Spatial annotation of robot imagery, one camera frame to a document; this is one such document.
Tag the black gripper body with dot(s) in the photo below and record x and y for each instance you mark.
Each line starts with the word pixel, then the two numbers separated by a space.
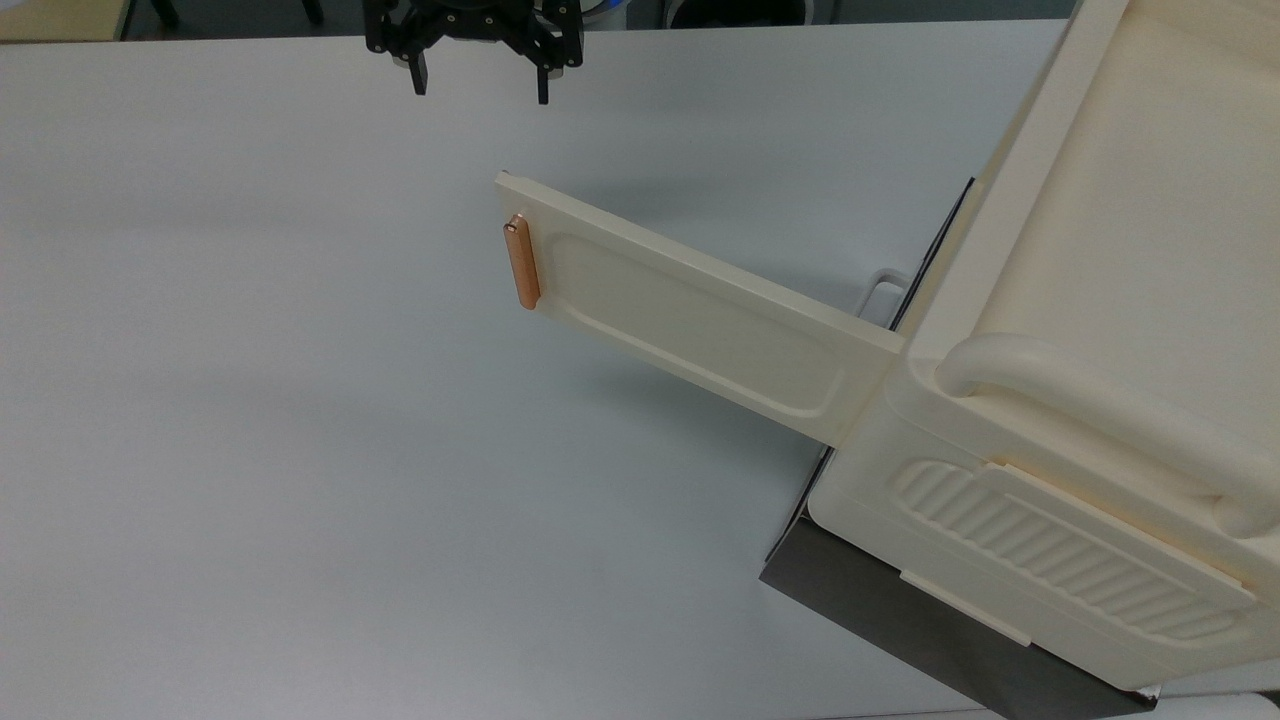
pixel 470 18

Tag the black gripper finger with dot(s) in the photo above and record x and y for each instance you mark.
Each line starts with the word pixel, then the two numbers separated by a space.
pixel 415 68
pixel 541 72

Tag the cream cabinet door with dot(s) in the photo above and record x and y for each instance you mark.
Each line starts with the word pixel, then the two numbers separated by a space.
pixel 700 310

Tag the cream plastic cabinet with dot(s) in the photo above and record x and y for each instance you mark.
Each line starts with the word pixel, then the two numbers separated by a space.
pixel 1090 330

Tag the wooden desk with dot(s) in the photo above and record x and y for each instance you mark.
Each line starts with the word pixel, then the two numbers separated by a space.
pixel 60 18

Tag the dark grey base box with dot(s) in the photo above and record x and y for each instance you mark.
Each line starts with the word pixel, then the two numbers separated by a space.
pixel 900 610

